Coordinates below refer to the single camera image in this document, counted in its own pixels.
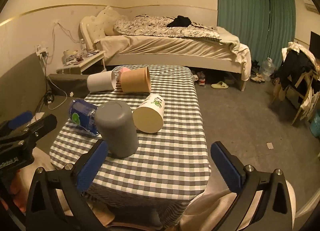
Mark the cream pillow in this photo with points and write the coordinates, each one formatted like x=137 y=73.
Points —
x=107 y=19

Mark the pink cup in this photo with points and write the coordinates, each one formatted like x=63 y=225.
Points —
x=124 y=69

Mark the light green slipper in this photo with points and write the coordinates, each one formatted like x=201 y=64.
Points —
x=219 y=85

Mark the brown paper cup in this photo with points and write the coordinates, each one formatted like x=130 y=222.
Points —
x=136 y=81

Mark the floral patterned quilt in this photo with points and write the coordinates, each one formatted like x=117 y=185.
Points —
x=144 y=25

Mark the white bedside table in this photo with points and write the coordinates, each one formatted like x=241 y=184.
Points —
x=85 y=64

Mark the white cup green print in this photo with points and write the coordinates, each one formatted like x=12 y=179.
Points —
x=149 y=116

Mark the white paper scrap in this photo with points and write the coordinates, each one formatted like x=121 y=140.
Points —
x=270 y=146

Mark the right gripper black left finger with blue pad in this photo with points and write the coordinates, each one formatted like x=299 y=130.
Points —
x=55 y=199

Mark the wooden chair with clothes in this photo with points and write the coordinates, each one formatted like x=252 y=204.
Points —
x=299 y=72

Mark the teal curtain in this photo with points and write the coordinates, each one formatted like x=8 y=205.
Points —
x=265 y=26

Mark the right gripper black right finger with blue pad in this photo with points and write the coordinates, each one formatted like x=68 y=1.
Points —
x=262 y=198

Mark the bed with beige sheet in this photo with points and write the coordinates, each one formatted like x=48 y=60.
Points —
x=227 y=55

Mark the white wall power strip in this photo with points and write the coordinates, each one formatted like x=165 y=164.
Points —
x=41 y=50

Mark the large clear water jug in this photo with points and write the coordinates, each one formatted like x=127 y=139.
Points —
x=267 y=69

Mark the sneaker under bed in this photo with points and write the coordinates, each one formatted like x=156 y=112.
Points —
x=201 y=79

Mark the plain white cup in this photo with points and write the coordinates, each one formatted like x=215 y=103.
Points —
x=103 y=81

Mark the black garment on bed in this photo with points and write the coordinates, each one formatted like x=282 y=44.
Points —
x=180 y=21

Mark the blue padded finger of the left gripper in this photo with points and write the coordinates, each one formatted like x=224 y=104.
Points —
x=20 y=120

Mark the beige trousers leg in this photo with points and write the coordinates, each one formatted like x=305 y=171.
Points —
x=205 y=212

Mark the grey plastic cup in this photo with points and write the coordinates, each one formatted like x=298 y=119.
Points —
x=115 y=124

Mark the blue transparent plastic cup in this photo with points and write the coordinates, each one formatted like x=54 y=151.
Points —
x=82 y=113

